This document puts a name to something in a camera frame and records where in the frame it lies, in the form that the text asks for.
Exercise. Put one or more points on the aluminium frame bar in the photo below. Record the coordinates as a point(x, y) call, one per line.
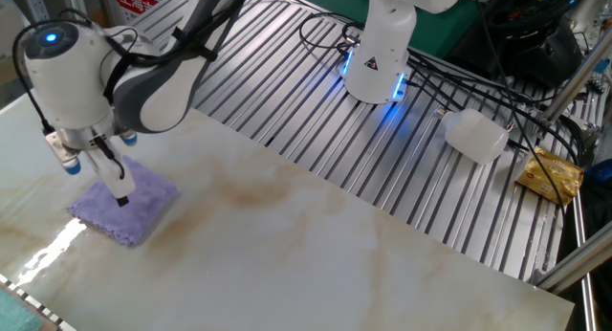
point(574, 264)

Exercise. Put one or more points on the white plastic bottle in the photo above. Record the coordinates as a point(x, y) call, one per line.
point(478, 135)

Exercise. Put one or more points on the black white checkered board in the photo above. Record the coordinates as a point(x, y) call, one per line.
point(48, 316)

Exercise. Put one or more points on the purple microfibre cloth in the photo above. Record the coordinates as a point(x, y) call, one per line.
point(143, 211)

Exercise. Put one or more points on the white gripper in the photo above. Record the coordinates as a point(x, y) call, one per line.
point(107, 170)

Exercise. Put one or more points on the silver wrist camera blue caps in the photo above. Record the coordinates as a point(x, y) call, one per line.
point(72, 167)

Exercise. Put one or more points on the black steering wheel controller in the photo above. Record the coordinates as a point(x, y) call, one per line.
point(535, 39)

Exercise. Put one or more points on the red and white sign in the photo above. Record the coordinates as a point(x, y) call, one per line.
point(138, 1)

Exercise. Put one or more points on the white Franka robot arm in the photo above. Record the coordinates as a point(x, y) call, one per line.
point(62, 92)

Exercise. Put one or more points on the gold snack packet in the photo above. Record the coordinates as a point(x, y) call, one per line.
point(550, 175)

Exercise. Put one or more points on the green mat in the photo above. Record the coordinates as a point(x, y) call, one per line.
point(440, 29)

